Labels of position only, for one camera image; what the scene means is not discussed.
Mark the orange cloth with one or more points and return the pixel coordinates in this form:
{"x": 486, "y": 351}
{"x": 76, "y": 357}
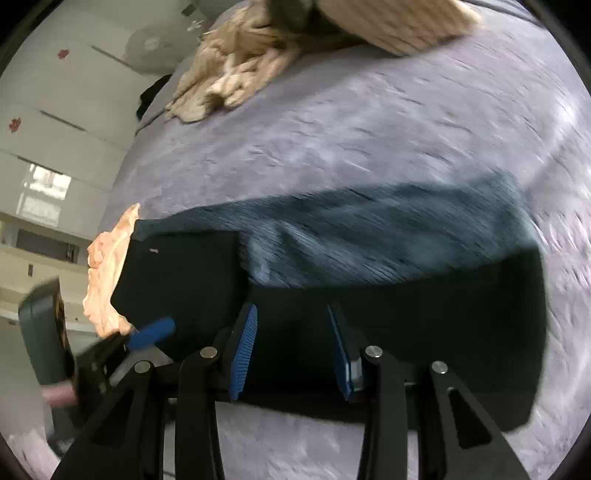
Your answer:
{"x": 104, "y": 277}

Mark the person's left hand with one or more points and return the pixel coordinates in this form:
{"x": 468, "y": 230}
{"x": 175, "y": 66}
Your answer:
{"x": 57, "y": 395}

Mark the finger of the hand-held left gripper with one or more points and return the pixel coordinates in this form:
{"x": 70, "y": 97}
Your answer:
{"x": 152, "y": 332}

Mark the blue floral blanket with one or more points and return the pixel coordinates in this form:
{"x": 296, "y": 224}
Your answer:
{"x": 369, "y": 230}

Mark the beige ribbed knit garment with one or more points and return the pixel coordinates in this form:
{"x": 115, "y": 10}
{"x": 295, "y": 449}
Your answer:
{"x": 401, "y": 23}

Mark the grey bedspread bed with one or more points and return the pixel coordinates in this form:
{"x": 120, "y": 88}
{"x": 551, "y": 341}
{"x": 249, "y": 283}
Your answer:
{"x": 323, "y": 129}

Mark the white wardrobe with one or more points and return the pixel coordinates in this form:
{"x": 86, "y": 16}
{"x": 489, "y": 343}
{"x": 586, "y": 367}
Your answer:
{"x": 69, "y": 92}

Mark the dark cloth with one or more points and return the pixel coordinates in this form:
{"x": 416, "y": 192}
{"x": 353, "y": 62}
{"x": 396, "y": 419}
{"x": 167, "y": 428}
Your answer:
{"x": 150, "y": 99}

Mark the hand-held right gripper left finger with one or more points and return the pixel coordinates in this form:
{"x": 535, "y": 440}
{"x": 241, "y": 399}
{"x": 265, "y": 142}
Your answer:
{"x": 242, "y": 355}

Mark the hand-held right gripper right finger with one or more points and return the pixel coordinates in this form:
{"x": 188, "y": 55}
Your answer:
{"x": 341, "y": 364}

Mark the beige striped cloth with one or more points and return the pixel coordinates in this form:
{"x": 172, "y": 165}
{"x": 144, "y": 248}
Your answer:
{"x": 226, "y": 78}

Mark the black pants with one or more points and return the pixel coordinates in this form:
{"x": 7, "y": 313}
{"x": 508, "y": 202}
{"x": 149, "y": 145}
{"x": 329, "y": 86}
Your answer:
{"x": 184, "y": 277}

